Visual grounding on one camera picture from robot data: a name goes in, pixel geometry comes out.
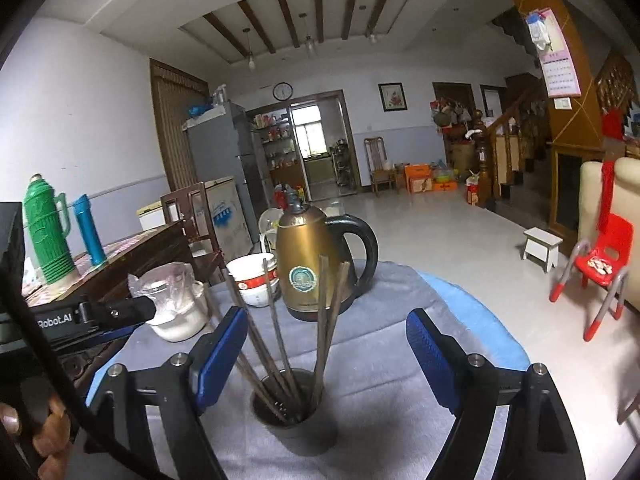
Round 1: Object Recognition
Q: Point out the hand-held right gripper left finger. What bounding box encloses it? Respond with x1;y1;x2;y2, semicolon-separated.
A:
67;305;250;480

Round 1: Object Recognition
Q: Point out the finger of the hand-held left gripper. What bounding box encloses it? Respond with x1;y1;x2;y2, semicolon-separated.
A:
52;324;143;355
80;295;157;334

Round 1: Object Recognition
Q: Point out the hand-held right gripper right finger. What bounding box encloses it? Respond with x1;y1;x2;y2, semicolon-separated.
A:
405;307;587;480

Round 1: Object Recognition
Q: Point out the grey metal utensil holder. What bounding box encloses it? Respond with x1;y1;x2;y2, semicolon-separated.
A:
248;367;342;457

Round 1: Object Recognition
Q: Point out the set of dark chopsticks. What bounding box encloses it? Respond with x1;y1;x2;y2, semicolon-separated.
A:
220;255;351;423

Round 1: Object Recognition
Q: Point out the person's left hand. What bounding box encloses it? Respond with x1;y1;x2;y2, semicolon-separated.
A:
0;402;74;480

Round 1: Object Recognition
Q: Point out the green thermos jug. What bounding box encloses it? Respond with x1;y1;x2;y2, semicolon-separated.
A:
22;174;81;287

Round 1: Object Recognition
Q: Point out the clear plastic bag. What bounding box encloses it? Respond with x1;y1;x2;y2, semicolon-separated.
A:
127;261;199;321

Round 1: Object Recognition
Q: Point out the grey tablecloth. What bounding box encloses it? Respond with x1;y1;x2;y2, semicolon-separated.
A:
85;260;501;480

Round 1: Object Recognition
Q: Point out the blue table cover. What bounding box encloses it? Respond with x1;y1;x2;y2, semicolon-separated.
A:
85;270;531;407

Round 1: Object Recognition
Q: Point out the white bowl with red band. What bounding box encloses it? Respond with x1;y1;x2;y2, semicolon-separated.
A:
226;254;279;281
239;285;279;309
234;270;280;294

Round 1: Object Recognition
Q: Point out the blue thermos flask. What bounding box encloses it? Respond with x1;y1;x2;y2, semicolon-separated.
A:
74;194;109;267

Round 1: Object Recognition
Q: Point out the dark wooden dining chair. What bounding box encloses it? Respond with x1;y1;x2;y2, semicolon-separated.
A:
160;182;227;287

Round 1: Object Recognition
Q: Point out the white plastic chair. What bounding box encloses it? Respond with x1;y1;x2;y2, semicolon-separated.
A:
258;207;282;257

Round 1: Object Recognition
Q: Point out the gold electric kettle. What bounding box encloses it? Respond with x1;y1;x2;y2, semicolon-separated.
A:
275;192;379;322

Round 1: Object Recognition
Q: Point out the white chest freezer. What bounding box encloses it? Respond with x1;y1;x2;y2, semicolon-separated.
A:
137;175;254;262

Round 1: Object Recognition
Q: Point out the small white stool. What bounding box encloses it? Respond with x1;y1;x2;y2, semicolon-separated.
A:
522;227;564;274

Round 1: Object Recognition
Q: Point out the red and white carton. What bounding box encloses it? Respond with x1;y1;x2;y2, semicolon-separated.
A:
465;170;484;206

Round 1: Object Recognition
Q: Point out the grey refrigerator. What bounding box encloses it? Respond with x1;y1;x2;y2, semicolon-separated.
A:
182;102;262;247

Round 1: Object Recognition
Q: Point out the orange cardboard box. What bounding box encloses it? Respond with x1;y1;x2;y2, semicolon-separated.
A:
404;162;434;195

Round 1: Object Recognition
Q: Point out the brown door curtain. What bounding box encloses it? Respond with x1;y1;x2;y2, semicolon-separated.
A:
150;59;210;192

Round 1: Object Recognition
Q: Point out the brown wooden chair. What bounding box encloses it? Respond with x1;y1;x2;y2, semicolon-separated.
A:
617;390;640;427

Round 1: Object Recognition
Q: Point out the light wooden chair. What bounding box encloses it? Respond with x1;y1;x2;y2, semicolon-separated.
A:
364;137;397;197

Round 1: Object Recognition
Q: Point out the red plastic child chair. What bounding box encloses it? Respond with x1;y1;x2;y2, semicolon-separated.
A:
549;212;634;342

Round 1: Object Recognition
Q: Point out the metal kitchen rack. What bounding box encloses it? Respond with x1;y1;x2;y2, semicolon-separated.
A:
330;142;359;189

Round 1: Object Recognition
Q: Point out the kitchen shelf with bottles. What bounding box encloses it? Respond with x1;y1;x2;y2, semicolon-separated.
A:
255;110;302;187

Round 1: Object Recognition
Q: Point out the wooden staircase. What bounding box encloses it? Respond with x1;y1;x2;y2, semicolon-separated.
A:
470;75;551;212

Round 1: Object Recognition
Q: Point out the red hanging tassel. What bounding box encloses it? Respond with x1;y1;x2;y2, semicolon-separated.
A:
600;160;619;222

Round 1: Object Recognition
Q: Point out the wooden pillar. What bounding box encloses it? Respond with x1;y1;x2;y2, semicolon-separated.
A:
490;0;604;152

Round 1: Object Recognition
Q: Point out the black cable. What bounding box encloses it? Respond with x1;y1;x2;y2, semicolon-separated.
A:
7;287;166;480

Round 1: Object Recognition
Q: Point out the framed wall picture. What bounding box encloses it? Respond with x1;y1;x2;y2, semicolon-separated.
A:
377;82;409;113

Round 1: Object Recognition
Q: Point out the wall calendar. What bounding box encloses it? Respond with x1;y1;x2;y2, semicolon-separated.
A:
525;7;584;99

